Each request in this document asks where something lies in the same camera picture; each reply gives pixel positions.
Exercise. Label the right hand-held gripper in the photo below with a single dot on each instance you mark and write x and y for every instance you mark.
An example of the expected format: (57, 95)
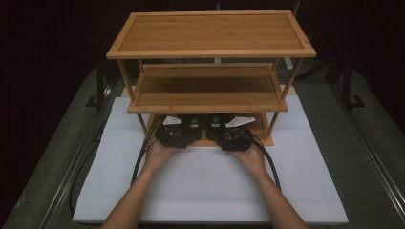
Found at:
(237, 141)

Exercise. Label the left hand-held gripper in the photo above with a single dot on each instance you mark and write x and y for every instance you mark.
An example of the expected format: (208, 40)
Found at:
(172, 133)

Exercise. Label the three-tier wooden shelf rack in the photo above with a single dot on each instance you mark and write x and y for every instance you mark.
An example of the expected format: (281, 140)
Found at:
(210, 31)

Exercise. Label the person's right hand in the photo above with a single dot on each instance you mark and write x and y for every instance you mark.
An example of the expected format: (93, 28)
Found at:
(253, 160)

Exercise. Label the person's left hand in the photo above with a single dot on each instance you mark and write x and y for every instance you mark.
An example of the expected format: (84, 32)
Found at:
(157, 157)

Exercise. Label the white foam board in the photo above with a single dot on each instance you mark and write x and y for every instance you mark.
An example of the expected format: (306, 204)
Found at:
(203, 187)

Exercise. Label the black metal stand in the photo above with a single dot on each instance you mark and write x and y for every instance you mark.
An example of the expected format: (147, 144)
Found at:
(100, 82)
(348, 82)

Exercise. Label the aluminium frame rail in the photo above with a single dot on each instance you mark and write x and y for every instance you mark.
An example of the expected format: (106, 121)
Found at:
(68, 178)
(372, 152)

